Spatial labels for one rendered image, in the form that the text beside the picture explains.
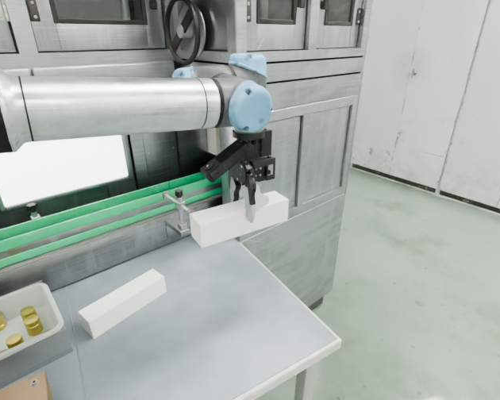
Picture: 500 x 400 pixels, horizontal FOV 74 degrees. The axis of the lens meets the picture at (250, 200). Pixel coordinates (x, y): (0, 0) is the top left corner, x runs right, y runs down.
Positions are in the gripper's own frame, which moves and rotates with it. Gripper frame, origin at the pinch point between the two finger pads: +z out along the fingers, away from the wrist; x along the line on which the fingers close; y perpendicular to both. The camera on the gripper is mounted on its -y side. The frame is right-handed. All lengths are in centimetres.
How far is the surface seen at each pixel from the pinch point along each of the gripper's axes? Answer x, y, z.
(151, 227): 46, -12, 24
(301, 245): 40, 56, 52
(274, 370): -18.7, -2.0, 34.4
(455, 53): 117, 284, -24
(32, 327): 21, -51, 29
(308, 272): 41, 63, 73
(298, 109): 39, 48, -13
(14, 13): 63, -36, -44
